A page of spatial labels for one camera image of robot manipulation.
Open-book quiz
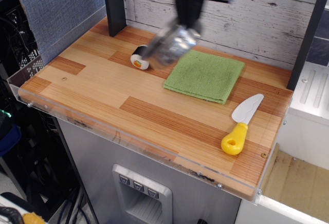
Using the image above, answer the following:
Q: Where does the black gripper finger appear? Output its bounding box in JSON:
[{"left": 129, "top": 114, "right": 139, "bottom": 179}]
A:
[
  {"left": 189, "top": 0, "right": 204, "bottom": 33},
  {"left": 175, "top": 0, "right": 193, "bottom": 27}
]

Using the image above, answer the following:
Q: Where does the stainless steel pot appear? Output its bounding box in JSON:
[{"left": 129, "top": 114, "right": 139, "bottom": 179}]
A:
[{"left": 141, "top": 18, "right": 202, "bottom": 69}]

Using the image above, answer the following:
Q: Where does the toy sushi roll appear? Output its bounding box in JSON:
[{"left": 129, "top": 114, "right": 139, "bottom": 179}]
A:
[{"left": 130, "top": 45, "right": 150, "bottom": 70}]

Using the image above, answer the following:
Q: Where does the green cloth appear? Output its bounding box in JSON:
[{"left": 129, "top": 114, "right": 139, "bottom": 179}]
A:
[{"left": 163, "top": 50, "right": 245, "bottom": 105}]

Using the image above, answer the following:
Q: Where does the blue fabric panel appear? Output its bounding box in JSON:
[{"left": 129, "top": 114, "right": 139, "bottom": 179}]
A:
[{"left": 20, "top": 0, "right": 106, "bottom": 64}]

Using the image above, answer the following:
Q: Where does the clear acrylic table guard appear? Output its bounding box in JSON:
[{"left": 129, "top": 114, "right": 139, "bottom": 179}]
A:
[{"left": 8, "top": 53, "right": 293, "bottom": 201}]

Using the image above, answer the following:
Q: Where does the silver toy fridge cabinet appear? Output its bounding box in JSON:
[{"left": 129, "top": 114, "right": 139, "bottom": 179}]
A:
[{"left": 59, "top": 120, "right": 241, "bottom": 223}]

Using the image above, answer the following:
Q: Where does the white toy sink unit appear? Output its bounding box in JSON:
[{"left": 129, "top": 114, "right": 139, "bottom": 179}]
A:
[{"left": 236, "top": 62, "right": 328, "bottom": 223}]

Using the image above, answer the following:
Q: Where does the black left post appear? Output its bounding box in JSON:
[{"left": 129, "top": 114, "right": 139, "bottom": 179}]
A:
[{"left": 105, "top": 0, "right": 126, "bottom": 37}]

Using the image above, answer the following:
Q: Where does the black post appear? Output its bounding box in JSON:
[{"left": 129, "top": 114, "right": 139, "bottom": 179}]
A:
[
  {"left": 286, "top": 0, "right": 327, "bottom": 90},
  {"left": 105, "top": 0, "right": 126, "bottom": 37}
]

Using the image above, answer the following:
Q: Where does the black right post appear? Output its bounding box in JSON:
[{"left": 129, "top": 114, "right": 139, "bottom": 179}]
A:
[{"left": 286, "top": 0, "right": 327, "bottom": 90}]

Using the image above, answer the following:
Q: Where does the yellow handled toy knife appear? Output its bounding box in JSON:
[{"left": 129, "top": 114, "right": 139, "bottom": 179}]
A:
[{"left": 221, "top": 94, "right": 264, "bottom": 155}]

